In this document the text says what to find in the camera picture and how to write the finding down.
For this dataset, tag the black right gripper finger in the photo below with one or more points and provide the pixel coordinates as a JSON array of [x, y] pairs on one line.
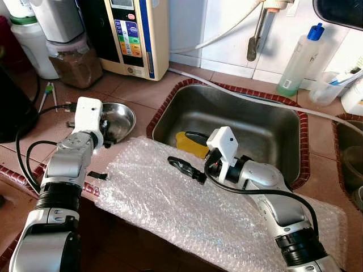
[[186, 169], [197, 136]]

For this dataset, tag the yellow plastic cup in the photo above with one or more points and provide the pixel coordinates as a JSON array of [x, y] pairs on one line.
[[190, 148]]

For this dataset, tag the shallow steel bowl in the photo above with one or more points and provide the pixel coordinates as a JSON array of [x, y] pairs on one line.
[[122, 118]]

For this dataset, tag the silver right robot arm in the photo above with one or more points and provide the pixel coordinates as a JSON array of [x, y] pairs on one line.
[[283, 209]]

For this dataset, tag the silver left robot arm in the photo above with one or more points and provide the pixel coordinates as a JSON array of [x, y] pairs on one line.
[[57, 170]]

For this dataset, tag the black tape strip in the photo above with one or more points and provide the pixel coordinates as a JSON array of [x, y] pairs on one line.
[[99, 175]]

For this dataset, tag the clear bubble wrap sheet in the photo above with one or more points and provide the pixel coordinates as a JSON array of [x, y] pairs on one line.
[[187, 221]]

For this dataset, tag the large steel sink basin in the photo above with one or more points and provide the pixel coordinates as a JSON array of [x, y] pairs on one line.
[[261, 124]]

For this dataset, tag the clear jar brown powder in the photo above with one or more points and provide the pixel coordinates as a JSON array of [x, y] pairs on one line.
[[76, 68]]

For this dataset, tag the small white green tongs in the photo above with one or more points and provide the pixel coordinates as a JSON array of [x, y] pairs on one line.
[[48, 93]]

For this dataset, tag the white detergent bottle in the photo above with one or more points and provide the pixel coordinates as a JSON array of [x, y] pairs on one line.
[[353, 99]]

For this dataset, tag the green translucent plastic bowl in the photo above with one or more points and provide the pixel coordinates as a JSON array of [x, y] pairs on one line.
[[353, 164]]

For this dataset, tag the small steel sink basin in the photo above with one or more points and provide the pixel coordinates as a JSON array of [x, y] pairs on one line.
[[346, 136]]

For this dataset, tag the cream water ionizer appliance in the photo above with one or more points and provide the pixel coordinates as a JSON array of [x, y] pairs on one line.
[[153, 34]]

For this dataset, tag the white container green lid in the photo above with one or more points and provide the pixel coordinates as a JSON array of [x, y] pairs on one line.
[[34, 48]]

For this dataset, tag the grey metal cup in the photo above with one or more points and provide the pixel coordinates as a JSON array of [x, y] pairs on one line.
[[358, 197]]

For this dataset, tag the grey plastic appliance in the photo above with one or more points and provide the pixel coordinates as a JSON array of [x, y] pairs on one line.
[[57, 20]]

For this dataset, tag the clear soap bottle blue cap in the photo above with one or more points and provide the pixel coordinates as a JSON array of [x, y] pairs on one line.
[[298, 65]]

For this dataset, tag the clear plastic cup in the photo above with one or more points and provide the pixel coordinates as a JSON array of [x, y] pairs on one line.
[[323, 90]]

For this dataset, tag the dark red canister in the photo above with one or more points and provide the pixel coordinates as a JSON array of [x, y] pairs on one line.
[[8, 45]]

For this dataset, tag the black tray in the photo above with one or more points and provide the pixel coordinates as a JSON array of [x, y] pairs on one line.
[[340, 11]]

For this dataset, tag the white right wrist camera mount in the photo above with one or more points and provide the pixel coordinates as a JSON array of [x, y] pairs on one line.
[[222, 144]]

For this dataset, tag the cream wall faucet metal spout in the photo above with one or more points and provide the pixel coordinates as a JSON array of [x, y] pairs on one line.
[[258, 34]]

